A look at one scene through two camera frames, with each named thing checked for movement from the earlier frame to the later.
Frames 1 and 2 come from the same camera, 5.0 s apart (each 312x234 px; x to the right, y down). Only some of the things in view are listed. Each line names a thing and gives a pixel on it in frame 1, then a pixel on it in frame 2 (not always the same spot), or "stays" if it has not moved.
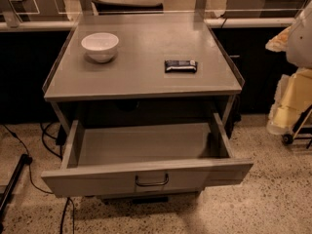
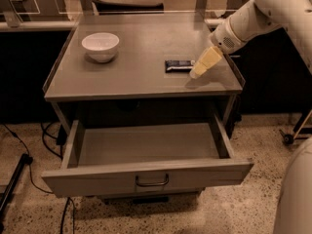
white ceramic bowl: [99, 47] stays
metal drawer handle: [151, 184] stays
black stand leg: [24, 160] stays
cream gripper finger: [293, 97] → [222, 37]
